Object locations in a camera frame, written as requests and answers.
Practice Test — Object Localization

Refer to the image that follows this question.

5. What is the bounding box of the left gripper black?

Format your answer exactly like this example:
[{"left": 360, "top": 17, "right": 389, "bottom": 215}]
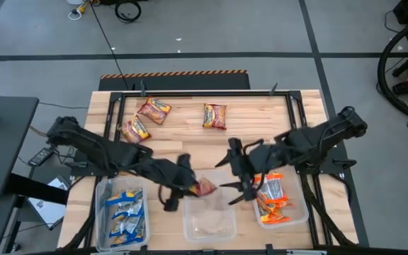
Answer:
[{"left": 152, "top": 154, "right": 202, "bottom": 213}]

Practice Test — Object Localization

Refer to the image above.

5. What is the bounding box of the black hazard-striped floor mat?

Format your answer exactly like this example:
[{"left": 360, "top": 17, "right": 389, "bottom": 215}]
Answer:
[{"left": 98, "top": 69, "right": 251, "bottom": 91}]

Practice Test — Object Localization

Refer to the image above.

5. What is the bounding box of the red Maruchan ramen packet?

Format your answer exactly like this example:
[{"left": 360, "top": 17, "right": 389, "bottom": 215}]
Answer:
[
  {"left": 137, "top": 96, "right": 172, "bottom": 125},
  {"left": 191, "top": 176, "right": 218, "bottom": 198},
  {"left": 120, "top": 115, "right": 152, "bottom": 144},
  {"left": 203, "top": 103, "right": 228, "bottom": 131}
]

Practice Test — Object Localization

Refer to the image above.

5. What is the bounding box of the coiled black cable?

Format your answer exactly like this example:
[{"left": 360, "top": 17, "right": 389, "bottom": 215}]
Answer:
[{"left": 114, "top": 0, "right": 142, "bottom": 24}]

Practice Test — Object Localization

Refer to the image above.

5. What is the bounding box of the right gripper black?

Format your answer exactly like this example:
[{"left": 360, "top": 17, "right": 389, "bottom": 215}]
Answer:
[{"left": 214, "top": 137, "right": 267, "bottom": 206}]

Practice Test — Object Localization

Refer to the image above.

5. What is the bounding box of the clear plastic bin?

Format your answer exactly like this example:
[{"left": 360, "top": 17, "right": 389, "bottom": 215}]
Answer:
[
  {"left": 182, "top": 169, "right": 237, "bottom": 244},
  {"left": 252, "top": 165, "right": 310, "bottom": 230},
  {"left": 95, "top": 176, "right": 151, "bottom": 253}
]

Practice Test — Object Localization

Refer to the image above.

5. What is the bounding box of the black desk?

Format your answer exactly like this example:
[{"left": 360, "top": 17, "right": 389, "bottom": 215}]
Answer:
[{"left": 0, "top": 95, "right": 40, "bottom": 199}]

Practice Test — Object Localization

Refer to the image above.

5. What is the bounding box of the black power adapter brick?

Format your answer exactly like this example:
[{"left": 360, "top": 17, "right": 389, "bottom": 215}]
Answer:
[{"left": 28, "top": 147, "right": 55, "bottom": 166}]

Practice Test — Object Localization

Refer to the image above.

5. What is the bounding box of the black metal rig frame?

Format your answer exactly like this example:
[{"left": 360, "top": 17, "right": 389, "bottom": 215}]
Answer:
[{"left": 57, "top": 90, "right": 361, "bottom": 255}]

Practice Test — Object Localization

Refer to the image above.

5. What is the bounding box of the black diagonal support beam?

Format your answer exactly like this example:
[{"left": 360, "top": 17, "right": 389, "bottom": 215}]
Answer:
[{"left": 6, "top": 172, "right": 69, "bottom": 205}]

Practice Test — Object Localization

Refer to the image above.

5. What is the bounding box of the orange shop vacuum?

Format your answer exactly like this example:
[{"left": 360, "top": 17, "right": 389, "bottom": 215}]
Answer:
[{"left": 377, "top": 16, "right": 408, "bottom": 125}]

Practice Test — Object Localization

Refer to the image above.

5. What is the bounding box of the long black floor cable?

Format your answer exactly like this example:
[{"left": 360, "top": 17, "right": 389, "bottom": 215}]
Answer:
[{"left": 89, "top": 0, "right": 131, "bottom": 90}]

